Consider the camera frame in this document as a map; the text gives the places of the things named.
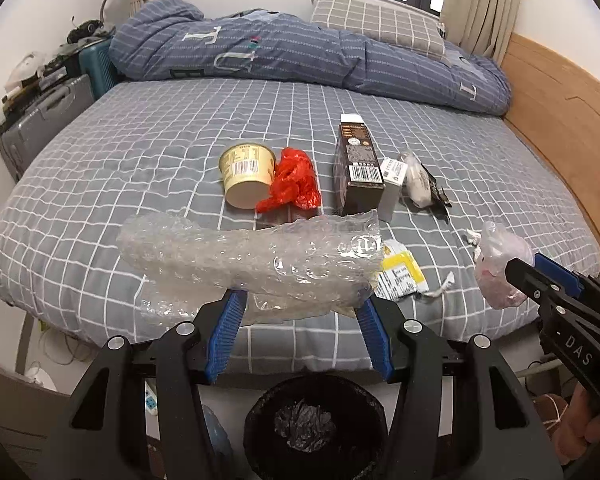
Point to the yellow and white paper packet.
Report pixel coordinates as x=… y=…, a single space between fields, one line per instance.
x=400 y=272

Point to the person's right hand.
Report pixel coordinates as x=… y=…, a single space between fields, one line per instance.
x=592 y=425

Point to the black trash bin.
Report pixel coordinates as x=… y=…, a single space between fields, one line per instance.
x=315 y=390

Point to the blue striped duvet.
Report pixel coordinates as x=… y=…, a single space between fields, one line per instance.
x=290 y=50

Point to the grey checked bed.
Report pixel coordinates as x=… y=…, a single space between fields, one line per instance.
x=155 y=160

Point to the beige curtain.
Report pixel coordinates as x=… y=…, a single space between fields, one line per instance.
x=485 y=5

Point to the yellow paper cup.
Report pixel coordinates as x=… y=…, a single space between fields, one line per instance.
x=247 y=170

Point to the clear bubble wrap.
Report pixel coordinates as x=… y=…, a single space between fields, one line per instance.
x=240 y=260

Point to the small white box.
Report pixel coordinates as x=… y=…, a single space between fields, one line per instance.
x=392 y=185

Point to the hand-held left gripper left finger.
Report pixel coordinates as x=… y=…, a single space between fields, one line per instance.
x=225 y=335

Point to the red plastic bag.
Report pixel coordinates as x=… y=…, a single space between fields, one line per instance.
x=292 y=180

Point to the white plastic bag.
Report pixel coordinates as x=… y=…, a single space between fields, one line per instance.
x=25 y=67

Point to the wooden headboard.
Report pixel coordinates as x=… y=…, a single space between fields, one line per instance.
x=565 y=110

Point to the brown slipper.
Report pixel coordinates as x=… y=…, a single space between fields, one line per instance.
x=550 y=412

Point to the grey suitcase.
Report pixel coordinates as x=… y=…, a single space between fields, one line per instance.
x=45 y=120

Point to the grey checked pillow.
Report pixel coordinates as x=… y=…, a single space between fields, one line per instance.
x=380 y=22

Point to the teal suitcase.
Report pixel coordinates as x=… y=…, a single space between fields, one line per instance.
x=97 y=67

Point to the white power strip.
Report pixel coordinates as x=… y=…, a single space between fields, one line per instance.
x=151 y=400

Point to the white and black crumpled wrapper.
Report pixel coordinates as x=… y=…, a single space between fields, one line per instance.
x=420 y=180

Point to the small white paper scrap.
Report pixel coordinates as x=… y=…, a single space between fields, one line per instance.
x=471 y=237

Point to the brown carton box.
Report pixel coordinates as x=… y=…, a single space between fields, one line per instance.
x=357 y=170

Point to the crumpled silver wrapper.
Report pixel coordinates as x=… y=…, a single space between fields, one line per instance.
x=305 y=422

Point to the clear pinkish plastic bag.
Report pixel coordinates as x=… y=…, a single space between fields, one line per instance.
x=497 y=265

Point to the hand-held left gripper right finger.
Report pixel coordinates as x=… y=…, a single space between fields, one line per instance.
x=375 y=340

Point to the dark clutter pile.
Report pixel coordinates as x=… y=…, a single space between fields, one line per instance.
x=87 y=27

